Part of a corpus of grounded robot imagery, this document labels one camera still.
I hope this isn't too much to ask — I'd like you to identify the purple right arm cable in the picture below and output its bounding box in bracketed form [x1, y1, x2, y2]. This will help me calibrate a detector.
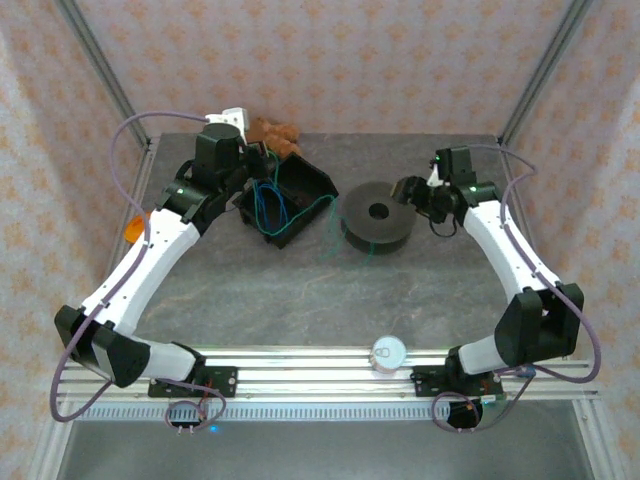
[464, 143, 601, 385]

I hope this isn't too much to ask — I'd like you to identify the black plastic bin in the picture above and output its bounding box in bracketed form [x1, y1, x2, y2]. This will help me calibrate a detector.
[234, 153, 340, 250]

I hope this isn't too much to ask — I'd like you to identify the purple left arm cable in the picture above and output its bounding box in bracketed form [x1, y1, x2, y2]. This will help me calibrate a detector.
[49, 112, 211, 424]

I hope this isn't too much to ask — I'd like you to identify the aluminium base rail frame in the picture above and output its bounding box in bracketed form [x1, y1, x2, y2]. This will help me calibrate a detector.
[52, 344, 601, 406]

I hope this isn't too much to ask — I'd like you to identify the aluminium table edge rail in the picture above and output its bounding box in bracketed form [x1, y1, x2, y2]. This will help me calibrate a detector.
[497, 135, 571, 361]
[79, 139, 161, 361]

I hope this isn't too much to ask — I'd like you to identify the black perforated cable spool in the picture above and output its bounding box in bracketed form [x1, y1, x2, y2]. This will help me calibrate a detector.
[339, 180, 417, 256]

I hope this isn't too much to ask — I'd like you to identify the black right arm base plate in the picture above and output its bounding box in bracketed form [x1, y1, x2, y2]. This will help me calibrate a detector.
[410, 364, 503, 400]

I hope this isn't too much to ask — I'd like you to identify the thin purple cable loop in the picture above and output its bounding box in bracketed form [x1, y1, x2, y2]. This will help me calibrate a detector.
[430, 372, 526, 434]
[164, 379, 229, 435]

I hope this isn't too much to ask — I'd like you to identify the brown plush toy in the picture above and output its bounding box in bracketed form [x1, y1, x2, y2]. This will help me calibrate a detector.
[247, 117, 304, 159]

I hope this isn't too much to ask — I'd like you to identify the green cable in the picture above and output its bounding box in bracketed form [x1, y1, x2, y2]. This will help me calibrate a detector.
[252, 147, 409, 269]

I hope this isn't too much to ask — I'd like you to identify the white tin can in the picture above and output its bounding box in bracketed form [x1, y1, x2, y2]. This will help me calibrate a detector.
[370, 335, 406, 375]

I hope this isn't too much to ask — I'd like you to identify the orange lidded plastic cup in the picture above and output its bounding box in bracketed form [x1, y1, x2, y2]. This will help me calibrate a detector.
[123, 212, 151, 245]

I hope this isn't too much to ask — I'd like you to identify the aluminium frame post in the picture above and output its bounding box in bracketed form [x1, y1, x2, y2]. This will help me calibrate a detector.
[53, 0, 154, 151]
[497, 0, 596, 149]

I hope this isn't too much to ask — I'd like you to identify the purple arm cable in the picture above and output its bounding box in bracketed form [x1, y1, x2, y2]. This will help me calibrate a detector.
[464, 143, 601, 385]
[49, 112, 211, 424]

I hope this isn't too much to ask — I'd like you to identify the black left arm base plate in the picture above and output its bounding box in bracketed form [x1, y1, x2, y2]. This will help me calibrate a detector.
[148, 366, 239, 400]

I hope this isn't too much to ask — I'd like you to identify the white slotted cable duct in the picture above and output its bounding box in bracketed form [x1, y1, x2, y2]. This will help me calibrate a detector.
[74, 403, 481, 422]

